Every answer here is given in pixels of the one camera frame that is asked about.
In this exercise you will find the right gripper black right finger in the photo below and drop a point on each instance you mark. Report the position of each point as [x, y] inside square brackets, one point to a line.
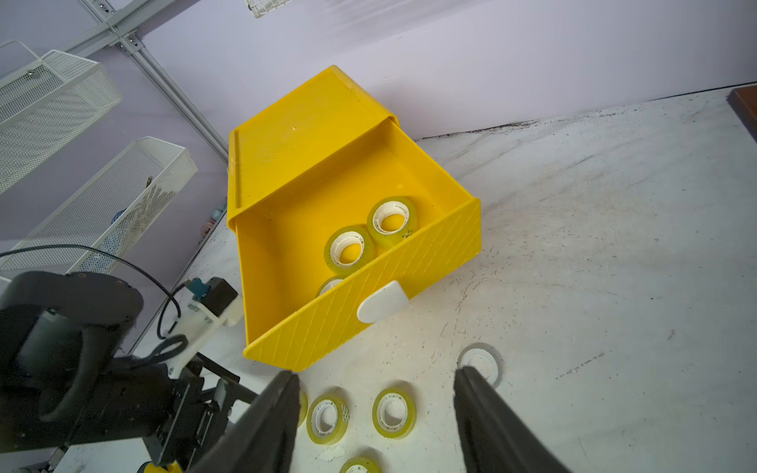
[493, 437]

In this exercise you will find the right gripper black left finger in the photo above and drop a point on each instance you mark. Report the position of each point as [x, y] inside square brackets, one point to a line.
[264, 438]

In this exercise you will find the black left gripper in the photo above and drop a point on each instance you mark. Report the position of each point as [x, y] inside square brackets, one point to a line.
[63, 382]

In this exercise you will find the yellow top drawer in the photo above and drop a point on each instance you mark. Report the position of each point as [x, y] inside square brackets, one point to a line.
[281, 244]

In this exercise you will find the yellow plastic drawer cabinet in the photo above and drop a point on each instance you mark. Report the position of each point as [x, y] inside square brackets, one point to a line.
[299, 131]

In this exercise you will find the clear tape roll top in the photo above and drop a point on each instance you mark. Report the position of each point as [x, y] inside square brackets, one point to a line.
[485, 359]

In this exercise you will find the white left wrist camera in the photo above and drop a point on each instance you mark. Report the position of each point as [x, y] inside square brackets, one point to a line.
[214, 303]

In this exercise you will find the white mesh wall shelf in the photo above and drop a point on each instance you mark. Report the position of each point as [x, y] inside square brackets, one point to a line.
[81, 189]

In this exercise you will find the aluminium frame rail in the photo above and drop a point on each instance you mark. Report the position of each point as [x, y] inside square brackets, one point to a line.
[120, 29]

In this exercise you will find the white wire wall basket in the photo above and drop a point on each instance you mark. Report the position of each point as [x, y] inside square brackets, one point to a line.
[260, 8]

